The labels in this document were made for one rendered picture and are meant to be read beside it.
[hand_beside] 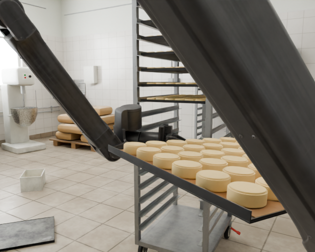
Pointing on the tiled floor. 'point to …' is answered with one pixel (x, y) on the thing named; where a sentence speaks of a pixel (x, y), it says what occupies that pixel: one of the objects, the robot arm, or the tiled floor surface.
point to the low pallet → (71, 143)
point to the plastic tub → (32, 180)
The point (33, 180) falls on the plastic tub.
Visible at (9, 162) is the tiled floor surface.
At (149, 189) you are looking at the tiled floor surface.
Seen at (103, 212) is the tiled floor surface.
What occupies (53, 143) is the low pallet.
